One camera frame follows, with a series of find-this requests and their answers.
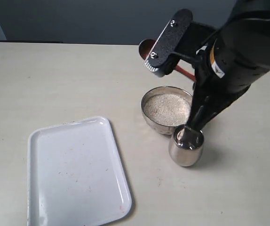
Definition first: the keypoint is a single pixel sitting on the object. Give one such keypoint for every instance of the steel cup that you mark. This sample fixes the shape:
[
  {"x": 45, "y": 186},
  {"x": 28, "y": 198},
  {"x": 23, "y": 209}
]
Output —
[{"x": 186, "y": 146}]

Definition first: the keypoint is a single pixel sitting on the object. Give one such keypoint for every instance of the steel bowl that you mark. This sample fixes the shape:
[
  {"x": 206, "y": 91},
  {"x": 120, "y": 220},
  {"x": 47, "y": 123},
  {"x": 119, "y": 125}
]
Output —
[{"x": 161, "y": 129}]

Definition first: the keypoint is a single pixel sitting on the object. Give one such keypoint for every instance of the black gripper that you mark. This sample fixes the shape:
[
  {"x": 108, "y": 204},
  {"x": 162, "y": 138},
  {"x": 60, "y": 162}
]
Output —
[{"x": 182, "y": 39}]

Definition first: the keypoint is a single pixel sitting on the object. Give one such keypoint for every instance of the white rectangular plastic tray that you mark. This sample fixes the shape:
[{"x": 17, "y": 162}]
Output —
[{"x": 75, "y": 176}]

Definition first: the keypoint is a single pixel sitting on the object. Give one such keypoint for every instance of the brown wooden spoon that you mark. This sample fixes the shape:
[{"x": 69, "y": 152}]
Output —
[{"x": 144, "y": 49}]

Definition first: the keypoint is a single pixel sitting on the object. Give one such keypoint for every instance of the white rice in bowl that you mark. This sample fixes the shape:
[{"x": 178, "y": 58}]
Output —
[{"x": 167, "y": 109}]

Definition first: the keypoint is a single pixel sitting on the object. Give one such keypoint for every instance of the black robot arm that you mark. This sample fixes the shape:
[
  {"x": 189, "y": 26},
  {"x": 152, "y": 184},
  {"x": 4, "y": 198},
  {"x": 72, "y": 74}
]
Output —
[{"x": 226, "y": 61}]

